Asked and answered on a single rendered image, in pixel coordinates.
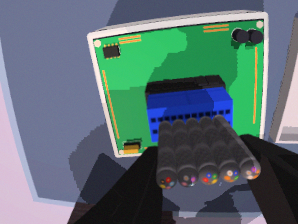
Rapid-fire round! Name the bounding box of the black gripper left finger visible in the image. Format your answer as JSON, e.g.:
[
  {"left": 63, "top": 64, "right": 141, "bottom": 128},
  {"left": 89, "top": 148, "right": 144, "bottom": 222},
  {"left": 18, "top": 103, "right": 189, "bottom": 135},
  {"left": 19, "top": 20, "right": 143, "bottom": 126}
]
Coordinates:
[{"left": 74, "top": 145, "right": 162, "bottom": 224}]

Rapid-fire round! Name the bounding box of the green circuit board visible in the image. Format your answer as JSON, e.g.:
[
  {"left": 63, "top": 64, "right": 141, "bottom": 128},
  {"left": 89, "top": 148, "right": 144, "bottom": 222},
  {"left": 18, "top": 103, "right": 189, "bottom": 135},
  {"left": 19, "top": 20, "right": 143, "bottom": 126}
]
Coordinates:
[{"left": 93, "top": 20, "right": 263, "bottom": 155}]

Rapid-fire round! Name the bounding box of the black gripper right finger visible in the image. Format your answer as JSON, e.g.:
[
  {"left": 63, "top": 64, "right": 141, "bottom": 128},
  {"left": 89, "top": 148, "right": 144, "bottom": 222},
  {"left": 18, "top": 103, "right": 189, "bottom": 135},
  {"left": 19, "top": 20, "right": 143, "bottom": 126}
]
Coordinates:
[{"left": 239, "top": 135, "right": 298, "bottom": 224}]

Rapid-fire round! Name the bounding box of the dark blue work mat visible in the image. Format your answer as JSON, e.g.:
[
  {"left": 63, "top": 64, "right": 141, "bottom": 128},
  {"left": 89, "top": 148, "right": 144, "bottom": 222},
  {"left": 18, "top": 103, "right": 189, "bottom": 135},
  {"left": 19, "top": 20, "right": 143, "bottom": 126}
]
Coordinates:
[{"left": 0, "top": 0, "right": 298, "bottom": 218}]

